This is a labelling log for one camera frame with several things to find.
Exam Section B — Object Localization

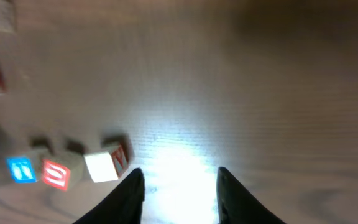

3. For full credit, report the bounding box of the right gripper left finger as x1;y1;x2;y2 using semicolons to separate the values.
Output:
74;168;145;224

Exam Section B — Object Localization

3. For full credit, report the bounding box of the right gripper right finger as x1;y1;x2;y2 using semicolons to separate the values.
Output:
216;167;285;224

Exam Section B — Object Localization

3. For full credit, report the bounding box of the plain wooden block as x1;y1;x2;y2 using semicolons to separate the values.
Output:
84;143;129;183

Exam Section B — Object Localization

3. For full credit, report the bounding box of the red letter U block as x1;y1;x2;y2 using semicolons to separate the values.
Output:
42;151;85;191

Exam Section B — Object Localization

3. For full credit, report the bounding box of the blue letter T block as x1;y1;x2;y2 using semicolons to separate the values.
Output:
6;147;51;184

